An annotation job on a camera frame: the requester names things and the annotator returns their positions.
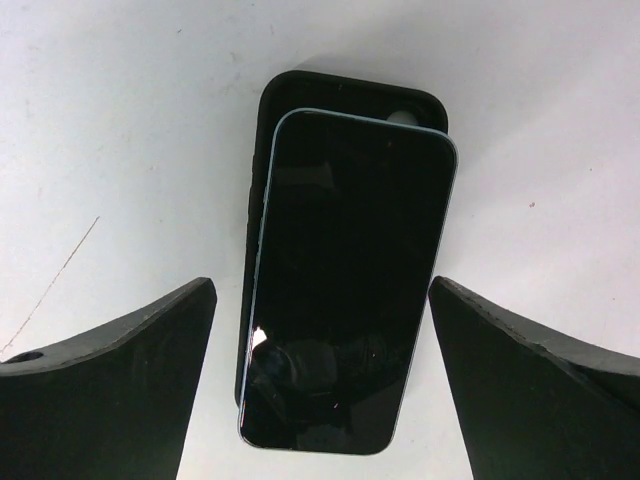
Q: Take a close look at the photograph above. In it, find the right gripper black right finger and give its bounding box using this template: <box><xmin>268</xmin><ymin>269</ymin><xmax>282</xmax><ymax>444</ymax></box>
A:
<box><xmin>429</xmin><ymin>277</ymin><xmax>639</xmax><ymax>479</ymax></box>

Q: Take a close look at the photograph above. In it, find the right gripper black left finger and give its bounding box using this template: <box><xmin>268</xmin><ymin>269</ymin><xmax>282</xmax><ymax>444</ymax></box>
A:
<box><xmin>1</xmin><ymin>277</ymin><xmax>217</xmax><ymax>479</ymax></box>

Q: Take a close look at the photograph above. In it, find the black smartphone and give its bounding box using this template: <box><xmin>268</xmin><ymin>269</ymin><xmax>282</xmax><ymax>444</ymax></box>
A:
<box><xmin>239</xmin><ymin>108</ymin><xmax>458</xmax><ymax>455</ymax></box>

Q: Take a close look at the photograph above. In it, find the black phone case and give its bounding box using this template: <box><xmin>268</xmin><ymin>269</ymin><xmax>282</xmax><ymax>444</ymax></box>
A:
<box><xmin>234</xmin><ymin>70</ymin><xmax>449</xmax><ymax>403</ymax></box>

